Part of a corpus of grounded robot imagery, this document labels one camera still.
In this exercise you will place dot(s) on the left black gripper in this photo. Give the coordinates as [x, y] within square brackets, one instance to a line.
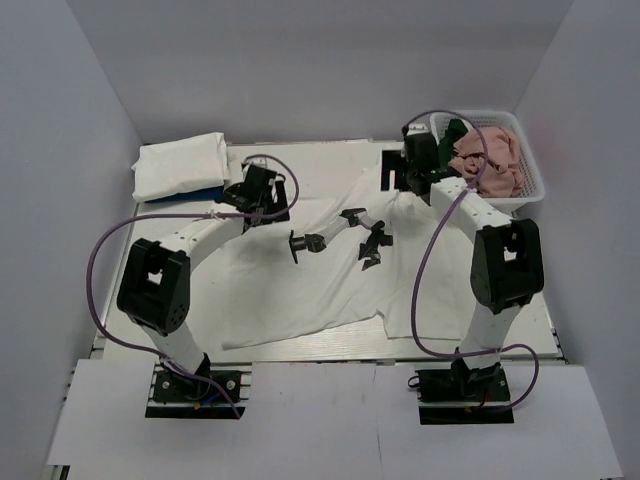
[280, 197]

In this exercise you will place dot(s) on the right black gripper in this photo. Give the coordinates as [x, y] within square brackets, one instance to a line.
[393, 160]

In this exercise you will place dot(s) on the dark green t-shirt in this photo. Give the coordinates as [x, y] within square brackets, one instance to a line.
[455, 131]

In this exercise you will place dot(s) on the pink t-shirt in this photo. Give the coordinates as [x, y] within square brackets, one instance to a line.
[502, 177]

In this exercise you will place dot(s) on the white printed t-shirt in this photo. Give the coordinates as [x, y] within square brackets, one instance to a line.
[268, 297]

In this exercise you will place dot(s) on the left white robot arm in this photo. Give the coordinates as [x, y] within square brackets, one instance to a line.
[155, 290]

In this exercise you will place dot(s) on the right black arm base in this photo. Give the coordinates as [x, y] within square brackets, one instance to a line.
[458, 395]

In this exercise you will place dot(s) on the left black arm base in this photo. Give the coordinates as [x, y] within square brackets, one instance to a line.
[171, 397]

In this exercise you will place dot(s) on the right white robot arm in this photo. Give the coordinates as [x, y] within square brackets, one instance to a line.
[506, 268]

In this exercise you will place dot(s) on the folded blue t-shirt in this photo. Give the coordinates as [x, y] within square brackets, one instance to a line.
[206, 194]

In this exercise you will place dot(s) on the folded white t-shirt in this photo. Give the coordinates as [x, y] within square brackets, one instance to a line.
[182, 166]

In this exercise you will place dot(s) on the white plastic basket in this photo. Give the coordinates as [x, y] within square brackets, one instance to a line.
[533, 189]

